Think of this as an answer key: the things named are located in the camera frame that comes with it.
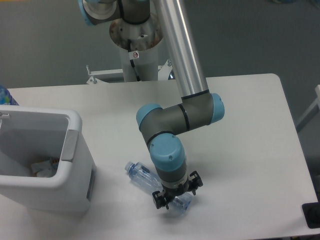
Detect blue patterned bottle at edge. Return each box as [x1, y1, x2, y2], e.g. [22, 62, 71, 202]
[0, 85, 19, 106]

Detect trash inside trash can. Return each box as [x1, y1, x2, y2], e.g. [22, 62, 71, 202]
[30, 157, 60, 178]

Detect clear plastic water bottle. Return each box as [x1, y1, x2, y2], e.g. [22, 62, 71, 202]
[124, 161, 193, 215]

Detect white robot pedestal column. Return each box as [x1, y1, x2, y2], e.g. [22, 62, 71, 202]
[109, 13, 163, 82]

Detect white plastic trash can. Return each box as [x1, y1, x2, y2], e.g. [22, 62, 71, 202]
[0, 105, 96, 212]

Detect white frame at right edge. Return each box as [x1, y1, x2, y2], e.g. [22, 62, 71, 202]
[295, 84, 320, 133]

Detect white pedestal base brackets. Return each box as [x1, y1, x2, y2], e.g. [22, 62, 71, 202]
[86, 58, 176, 85]

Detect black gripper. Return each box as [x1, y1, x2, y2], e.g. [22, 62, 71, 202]
[152, 170, 203, 210]

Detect black clamp on table edge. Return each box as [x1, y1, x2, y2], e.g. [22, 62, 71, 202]
[302, 202, 320, 229]

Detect black cable on pedestal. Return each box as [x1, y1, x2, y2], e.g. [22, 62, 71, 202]
[126, 39, 141, 82]

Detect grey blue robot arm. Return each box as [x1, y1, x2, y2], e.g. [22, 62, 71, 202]
[78, 0, 225, 209]

